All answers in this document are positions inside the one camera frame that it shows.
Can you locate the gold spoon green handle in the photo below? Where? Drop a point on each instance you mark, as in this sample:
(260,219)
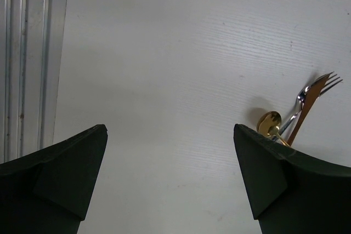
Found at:
(269,126)

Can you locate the aluminium rail frame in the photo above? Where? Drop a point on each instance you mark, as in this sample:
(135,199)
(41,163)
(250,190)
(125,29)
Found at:
(31,45)

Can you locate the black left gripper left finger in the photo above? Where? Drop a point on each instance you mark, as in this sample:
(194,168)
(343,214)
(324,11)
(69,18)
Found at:
(49,191)

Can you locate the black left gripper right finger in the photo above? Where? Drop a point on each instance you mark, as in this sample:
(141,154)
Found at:
(290,191)

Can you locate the silver fork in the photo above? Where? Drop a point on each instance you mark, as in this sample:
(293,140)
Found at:
(332,81)

